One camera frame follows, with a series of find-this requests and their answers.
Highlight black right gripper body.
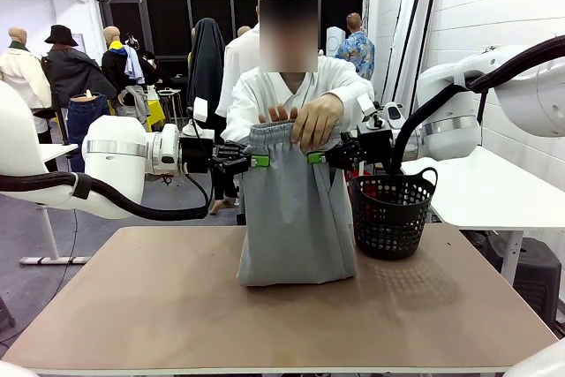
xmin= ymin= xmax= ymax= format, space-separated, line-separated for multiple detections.
xmin=356 ymin=127 xmax=395 ymax=167

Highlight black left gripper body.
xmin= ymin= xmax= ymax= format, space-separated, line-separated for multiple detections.
xmin=179 ymin=135 xmax=218 ymax=175

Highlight grey training pants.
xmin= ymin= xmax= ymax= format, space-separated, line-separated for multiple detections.
xmin=237 ymin=119 xmax=358 ymax=288

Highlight dark perforated plastic basket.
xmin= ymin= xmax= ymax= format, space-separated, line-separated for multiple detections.
xmin=348 ymin=167 xmax=439 ymax=261

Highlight person's left forearm white sleeve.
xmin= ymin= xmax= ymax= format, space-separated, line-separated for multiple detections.
xmin=328 ymin=79 xmax=376 ymax=107

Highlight person's right forearm white sleeve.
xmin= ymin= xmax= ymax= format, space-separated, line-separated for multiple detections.
xmin=220 ymin=109 xmax=266 ymax=144

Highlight person's left hand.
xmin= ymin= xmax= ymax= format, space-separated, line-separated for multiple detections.
xmin=290 ymin=93 xmax=346 ymax=152

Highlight person's right hand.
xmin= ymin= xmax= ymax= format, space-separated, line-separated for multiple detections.
xmin=258 ymin=104 xmax=299 ymax=124

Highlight yellow tablecloth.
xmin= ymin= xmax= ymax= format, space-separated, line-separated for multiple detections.
xmin=108 ymin=98 xmax=167 ymax=133

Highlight small white stool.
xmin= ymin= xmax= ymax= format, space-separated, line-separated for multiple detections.
xmin=157 ymin=87 xmax=185 ymax=131

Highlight person in white shirt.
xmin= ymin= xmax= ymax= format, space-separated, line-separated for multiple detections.
xmin=220 ymin=0 xmax=376 ymax=226

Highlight mannequin in light jeans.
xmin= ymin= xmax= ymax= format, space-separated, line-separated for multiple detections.
xmin=115 ymin=85 xmax=154 ymax=131

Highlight mannequin in black cloak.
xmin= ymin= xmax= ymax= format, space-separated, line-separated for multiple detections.
xmin=187 ymin=17 xmax=239 ymax=215

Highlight man in floral shirt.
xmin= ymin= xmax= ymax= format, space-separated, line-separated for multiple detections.
xmin=335 ymin=12 xmax=375 ymax=82

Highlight mannequin in dark jeans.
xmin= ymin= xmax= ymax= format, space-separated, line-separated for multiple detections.
xmin=65 ymin=89 xmax=111 ymax=174

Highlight large white table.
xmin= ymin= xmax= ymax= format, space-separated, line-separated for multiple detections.
xmin=399 ymin=145 xmax=565 ymax=285

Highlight mannequin with yellow scarf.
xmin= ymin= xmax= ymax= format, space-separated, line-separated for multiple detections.
xmin=101 ymin=26 xmax=160 ymax=95

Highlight mannequin with black hat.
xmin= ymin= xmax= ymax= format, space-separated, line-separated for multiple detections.
xmin=41 ymin=24 xmax=117 ymax=109

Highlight mannequin in cream jacket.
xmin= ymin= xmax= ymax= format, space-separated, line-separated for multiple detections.
xmin=0 ymin=26 xmax=53 ymax=109

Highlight black plastic stool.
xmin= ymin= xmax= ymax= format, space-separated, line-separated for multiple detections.
xmin=514 ymin=238 xmax=562 ymax=329

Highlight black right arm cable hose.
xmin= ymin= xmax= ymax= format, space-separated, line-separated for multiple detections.
xmin=388 ymin=34 xmax=565 ymax=175

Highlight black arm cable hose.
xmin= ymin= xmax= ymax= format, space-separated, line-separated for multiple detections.
xmin=0 ymin=170 xmax=214 ymax=222
xmin=388 ymin=34 xmax=565 ymax=175

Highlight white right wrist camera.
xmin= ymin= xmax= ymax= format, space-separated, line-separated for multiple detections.
xmin=356 ymin=94 xmax=376 ymax=116

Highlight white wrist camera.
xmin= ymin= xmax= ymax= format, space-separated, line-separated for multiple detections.
xmin=356 ymin=94 xmax=376 ymax=116
xmin=192 ymin=96 xmax=209 ymax=124

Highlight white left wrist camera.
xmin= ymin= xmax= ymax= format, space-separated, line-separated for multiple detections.
xmin=192 ymin=96 xmax=209 ymax=124

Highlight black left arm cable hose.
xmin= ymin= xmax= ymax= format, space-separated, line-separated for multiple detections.
xmin=0 ymin=170 xmax=214 ymax=222

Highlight white panel black frame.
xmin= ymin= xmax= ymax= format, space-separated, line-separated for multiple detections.
xmin=380 ymin=0 xmax=427 ymax=107
xmin=403 ymin=0 xmax=441 ymax=87

